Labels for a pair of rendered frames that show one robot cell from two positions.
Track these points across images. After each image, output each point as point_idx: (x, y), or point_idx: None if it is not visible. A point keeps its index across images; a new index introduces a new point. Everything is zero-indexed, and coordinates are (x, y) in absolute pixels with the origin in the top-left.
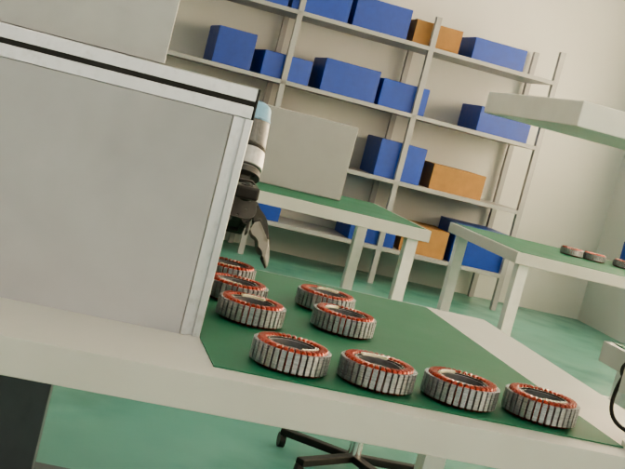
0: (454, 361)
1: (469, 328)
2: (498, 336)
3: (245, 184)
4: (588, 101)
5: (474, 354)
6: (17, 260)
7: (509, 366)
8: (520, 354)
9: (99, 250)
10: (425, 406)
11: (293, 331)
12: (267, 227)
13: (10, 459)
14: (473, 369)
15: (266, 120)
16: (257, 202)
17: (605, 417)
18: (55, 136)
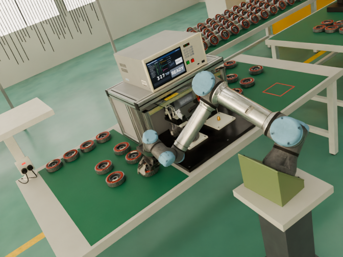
0: (74, 182)
1: (70, 236)
2: (58, 240)
3: (140, 144)
4: (35, 97)
5: (68, 198)
6: None
7: (57, 199)
8: (52, 223)
9: None
10: (77, 149)
11: (113, 156)
12: (138, 164)
13: None
14: (68, 182)
15: (142, 137)
16: (142, 157)
17: (35, 188)
18: None
